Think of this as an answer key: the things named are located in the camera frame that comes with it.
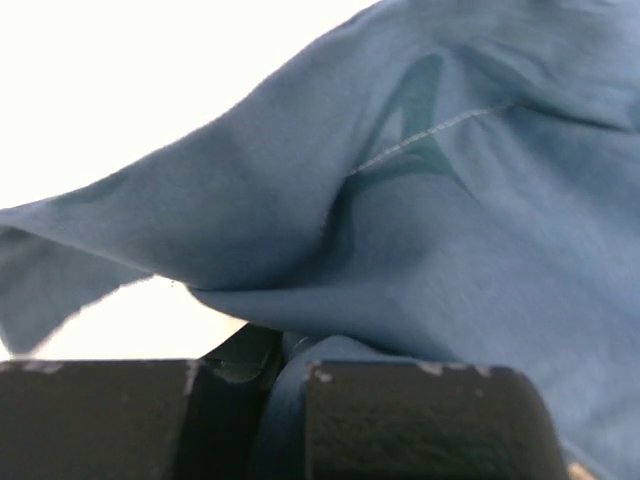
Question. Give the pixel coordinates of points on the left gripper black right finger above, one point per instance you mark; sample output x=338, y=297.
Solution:
x=424, y=420

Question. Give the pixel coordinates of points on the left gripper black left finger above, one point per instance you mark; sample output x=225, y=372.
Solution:
x=137, y=419

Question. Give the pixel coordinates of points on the blue letter-print pillowcase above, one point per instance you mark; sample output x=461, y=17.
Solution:
x=454, y=181

